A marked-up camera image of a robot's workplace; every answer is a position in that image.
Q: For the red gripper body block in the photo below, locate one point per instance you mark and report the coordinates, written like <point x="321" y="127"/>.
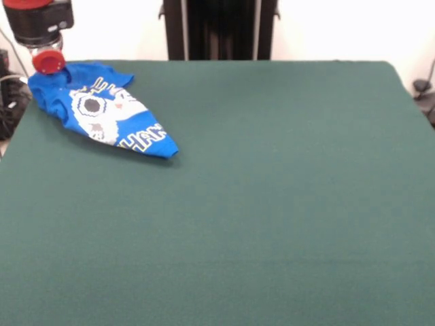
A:
<point x="49" y="62"/>

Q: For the blue printed t-shirt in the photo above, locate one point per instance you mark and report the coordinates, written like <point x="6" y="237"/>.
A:
<point x="102" y="115"/>

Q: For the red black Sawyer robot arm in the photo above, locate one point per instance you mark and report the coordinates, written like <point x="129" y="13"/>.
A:
<point x="37" y="20"/>

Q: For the black equipment pile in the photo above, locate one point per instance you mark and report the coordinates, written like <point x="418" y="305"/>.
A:
<point x="10" y="108"/>

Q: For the dark green table cloth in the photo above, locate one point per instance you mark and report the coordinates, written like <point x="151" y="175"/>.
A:
<point x="238" y="220"/>

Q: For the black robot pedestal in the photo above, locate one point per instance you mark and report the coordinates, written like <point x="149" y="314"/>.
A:
<point x="217" y="30"/>

